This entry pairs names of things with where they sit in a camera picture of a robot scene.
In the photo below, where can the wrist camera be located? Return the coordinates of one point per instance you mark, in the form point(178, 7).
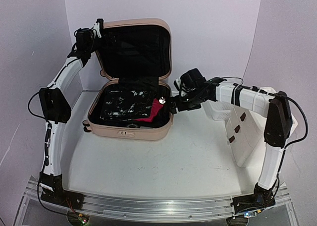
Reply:
point(180, 86)
point(99, 26)

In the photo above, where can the beige hard-shell suitcase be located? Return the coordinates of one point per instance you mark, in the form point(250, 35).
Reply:
point(140, 61)

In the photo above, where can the aluminium front rail base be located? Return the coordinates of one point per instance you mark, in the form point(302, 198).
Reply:
point(154, 210)

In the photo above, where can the white perforated plastic basket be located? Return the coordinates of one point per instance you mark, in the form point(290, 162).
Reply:
point(217, 111)

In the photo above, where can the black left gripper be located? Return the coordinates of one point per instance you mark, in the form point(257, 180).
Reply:
point(108, 44)

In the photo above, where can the round tin blue lid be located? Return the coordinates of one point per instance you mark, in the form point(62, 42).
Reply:
point(133, 125)

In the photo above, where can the magenta red cloth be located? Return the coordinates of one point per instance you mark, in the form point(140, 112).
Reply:
point(156, 107)

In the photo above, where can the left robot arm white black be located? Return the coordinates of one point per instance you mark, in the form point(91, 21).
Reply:
point(55, 107)

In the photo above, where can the white plastic storage bin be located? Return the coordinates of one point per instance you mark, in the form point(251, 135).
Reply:
point(245, 133)

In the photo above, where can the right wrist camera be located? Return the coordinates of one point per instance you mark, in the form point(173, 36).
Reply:
point(180, 86)

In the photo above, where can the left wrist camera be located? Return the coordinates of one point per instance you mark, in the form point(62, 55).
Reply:
point(99, 26)

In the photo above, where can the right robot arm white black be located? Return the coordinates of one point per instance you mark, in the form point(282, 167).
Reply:
point(275, 107)

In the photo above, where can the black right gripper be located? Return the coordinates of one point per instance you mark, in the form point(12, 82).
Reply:
point(181, 107)

